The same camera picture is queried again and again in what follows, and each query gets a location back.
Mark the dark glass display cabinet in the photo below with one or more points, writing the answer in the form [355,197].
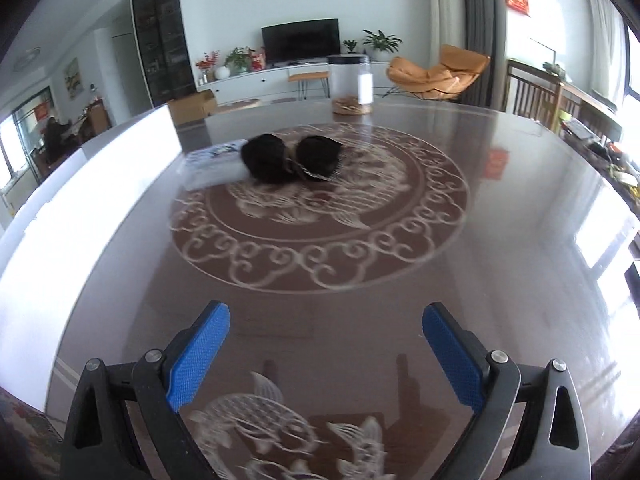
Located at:
[162,35]

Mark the red flowers in vase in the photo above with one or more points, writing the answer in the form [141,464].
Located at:
[207,62]

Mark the small green potted plant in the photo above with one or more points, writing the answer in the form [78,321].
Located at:
[350,46]

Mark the white television cabinet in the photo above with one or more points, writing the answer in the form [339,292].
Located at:
[260,82]

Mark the red decoration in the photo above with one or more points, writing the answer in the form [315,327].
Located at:
[257,59]

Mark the large green potted plant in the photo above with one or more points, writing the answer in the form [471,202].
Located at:
[381,42]

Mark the white curtain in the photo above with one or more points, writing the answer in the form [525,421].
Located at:
[445,10]

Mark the patterned rug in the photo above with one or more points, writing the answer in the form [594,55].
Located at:
[25,425]

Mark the orange lounge chair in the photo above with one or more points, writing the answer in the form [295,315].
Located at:
[435,77]

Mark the cluttered wooden side desk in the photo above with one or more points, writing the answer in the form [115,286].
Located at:
[600,130]

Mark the wooden stool with metal legs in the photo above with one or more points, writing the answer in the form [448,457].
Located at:
[309,77]

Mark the round ceiling light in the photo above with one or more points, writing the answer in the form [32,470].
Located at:
[27,58]

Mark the grey curtain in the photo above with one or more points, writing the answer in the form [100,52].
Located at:
[482,20]

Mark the bushy green potted plant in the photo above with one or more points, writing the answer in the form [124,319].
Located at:
[240,59]

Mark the cardboard box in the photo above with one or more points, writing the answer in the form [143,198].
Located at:
[192,107]

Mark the clear jar with black lid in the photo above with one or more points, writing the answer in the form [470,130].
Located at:
[350,82]

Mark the wooden dining chair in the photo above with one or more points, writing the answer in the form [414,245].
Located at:
[532,90]

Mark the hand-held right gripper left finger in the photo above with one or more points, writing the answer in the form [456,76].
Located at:
[200,355]

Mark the framed wall painting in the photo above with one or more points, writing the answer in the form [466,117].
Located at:
[73,77]

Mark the clear plastic storage box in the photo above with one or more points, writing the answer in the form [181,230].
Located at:
[212,167]

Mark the black television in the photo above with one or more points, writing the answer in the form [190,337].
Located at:
[300,42]

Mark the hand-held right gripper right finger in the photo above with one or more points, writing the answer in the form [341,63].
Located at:
[452,360]

